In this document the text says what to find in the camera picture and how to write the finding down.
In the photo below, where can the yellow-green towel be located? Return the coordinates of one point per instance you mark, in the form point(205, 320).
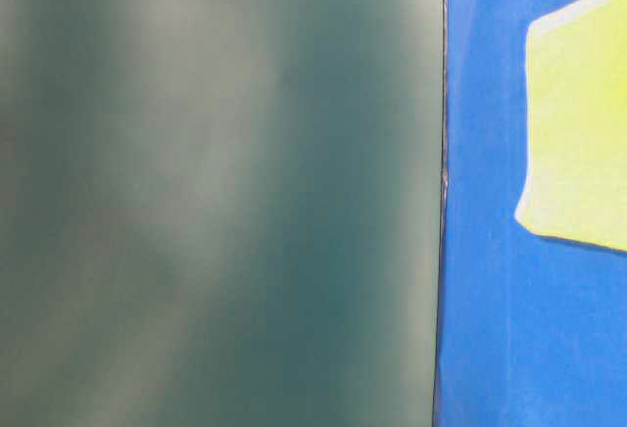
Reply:
point(575, 72)

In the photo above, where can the blue table cover cloth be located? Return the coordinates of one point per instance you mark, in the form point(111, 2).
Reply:
point(531, 330)

